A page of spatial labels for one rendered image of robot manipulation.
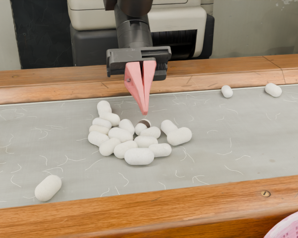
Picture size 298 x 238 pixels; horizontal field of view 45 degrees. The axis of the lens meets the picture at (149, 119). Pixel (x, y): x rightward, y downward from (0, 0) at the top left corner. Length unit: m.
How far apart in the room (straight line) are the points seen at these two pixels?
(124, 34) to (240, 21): 2.30
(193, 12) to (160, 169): 0.72
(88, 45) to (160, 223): 1.07
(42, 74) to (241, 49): 2.34
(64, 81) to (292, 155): 0.40
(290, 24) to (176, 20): 2.07
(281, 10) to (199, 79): 2.36
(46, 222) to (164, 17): 0.82
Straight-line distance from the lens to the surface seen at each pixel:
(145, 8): 0.59
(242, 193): 0.39
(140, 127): 0.52
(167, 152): 0.47
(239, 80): 0.72
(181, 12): 1.10
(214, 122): 0.58
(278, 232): 0.36
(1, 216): 0.38
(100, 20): 1.35
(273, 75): 0.75
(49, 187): 0.42
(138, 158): 0.45
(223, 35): 2.83
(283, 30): 3.08
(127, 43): 0.59
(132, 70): 0.56
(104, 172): 0.46
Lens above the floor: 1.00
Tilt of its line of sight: 27 degrees down
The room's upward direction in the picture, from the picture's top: straight up
